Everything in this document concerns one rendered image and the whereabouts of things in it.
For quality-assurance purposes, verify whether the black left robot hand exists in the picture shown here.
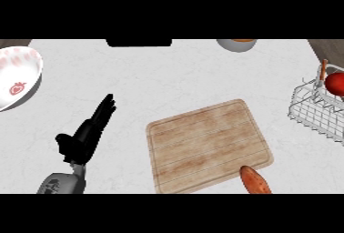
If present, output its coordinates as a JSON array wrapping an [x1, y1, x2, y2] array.
[[53, 93, 118, 167]]

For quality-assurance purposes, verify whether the wooden cutting board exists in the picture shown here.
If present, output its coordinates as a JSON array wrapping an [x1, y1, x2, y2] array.
[[145, 98, 276, 195]]

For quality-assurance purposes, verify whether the red tomato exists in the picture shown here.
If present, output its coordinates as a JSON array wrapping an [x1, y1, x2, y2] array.
[[323, 72, 344, 97]]

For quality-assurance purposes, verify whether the white bowl with strawberry print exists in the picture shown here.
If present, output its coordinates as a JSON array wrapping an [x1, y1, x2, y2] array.
[[0, 46, 44, 113]]

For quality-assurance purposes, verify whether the black appliance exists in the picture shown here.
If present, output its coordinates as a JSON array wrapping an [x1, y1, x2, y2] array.
[[106, 39, 173, 48]]

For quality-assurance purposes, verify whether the orange sweet potato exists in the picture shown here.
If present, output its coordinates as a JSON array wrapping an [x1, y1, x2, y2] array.
[[239, 165, 273, 195]]

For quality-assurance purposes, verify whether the grey bowl with orange content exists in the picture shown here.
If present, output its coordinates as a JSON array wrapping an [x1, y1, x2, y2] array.
[[217, 39, 259, 53]]

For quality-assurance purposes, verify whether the brown wooden cabinet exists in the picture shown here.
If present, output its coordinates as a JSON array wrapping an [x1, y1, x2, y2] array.
[[307, 39, 344, 72]]

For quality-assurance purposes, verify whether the white wire tiered basket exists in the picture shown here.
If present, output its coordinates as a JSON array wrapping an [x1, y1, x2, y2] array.
[[288, 58, 344, 143]]

